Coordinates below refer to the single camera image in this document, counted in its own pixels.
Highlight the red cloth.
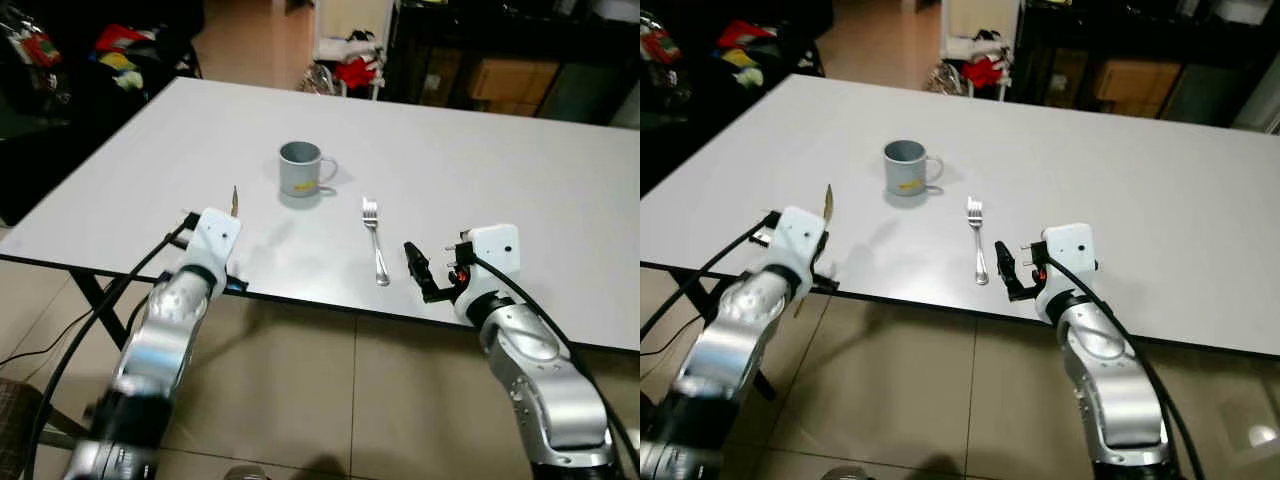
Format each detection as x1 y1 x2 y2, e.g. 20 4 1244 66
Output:
334 54 383 93
958 54 1009 93

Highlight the red yellow colourful toy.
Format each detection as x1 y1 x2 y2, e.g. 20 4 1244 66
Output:
92 24 149 93
714 22 769 89

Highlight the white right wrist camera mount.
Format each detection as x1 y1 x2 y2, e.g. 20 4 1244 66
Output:
454 223 522 303
1033 222 1099 303

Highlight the brown cardboard box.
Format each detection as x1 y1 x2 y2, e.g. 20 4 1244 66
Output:
1092 57 1185 117
468 57 563 117

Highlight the black low table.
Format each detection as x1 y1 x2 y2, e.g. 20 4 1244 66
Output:
640 28 827 197
0 28 203 227

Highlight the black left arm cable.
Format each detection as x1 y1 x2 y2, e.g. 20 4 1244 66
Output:
640 210 781 343
24 210 201 480

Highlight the dark bottle with red label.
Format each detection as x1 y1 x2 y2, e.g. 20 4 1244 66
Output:
14 18 63 73
642 18 685 69

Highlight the dark shelf cabinet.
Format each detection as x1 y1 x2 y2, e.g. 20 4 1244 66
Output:
384 0 641 127
1010 0 1280 129

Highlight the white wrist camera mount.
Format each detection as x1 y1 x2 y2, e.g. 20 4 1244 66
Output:
1033 222 1099 303
454 223 522 303
186 207 243 281
766 206 833 293

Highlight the white chair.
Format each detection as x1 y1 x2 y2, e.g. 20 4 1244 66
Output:
312 0 399 101
938 0 1023 101

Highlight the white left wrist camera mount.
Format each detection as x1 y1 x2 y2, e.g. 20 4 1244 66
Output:
766 206 833 293
186 207 243 281

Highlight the silver fork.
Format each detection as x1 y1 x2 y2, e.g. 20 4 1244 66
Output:
361 197 392 288
965 196 992 287

